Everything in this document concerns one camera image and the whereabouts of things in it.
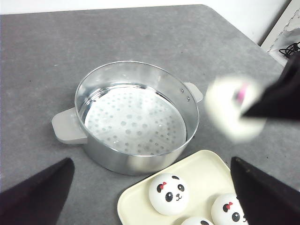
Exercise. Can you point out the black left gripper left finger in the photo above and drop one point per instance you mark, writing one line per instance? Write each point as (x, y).
(39, 199)

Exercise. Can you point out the steel steamer pot grey handles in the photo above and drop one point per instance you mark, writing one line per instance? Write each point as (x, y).
(131, 117)

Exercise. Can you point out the white panda bun red bow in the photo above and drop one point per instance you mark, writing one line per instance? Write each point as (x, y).
(226, 210)
(169, 194)

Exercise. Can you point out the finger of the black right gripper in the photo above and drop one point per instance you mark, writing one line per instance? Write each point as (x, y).
(281, 100)

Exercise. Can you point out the white panda bun pink bow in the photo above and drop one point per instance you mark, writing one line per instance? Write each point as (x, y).
(226, 99)

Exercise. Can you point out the white printed board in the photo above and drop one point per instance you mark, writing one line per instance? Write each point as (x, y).
(285, 32)

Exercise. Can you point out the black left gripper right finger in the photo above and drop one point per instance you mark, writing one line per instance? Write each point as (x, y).
(264, 199)

